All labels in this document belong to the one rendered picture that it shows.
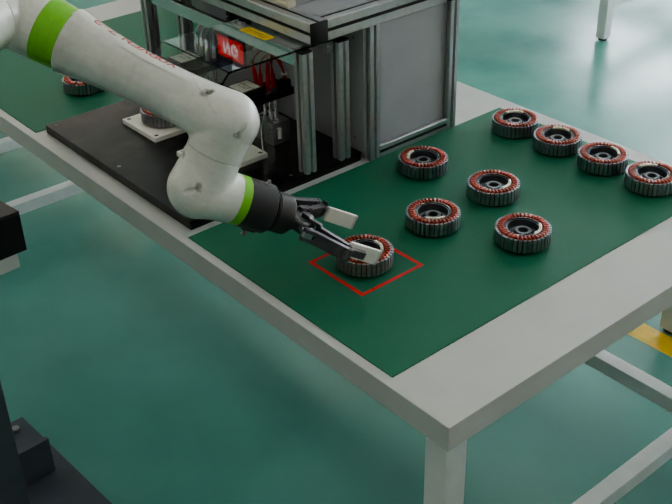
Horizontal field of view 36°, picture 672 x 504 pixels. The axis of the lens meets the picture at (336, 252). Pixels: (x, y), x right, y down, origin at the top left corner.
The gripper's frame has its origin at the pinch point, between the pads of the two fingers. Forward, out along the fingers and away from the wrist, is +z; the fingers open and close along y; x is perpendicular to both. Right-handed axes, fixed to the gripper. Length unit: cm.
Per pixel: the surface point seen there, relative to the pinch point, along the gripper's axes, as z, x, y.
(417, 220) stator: 13.7, 4.6, -6.5
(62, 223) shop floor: -5, -99, -172
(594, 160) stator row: 54, 27, -17
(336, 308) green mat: -5.4, -9.5, 12.6
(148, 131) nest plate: -24, -18, -68
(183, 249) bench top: -23.4, -22.2, -20.3
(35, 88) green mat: -43, -33, -113
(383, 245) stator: 5.0, 0.0, 0.3
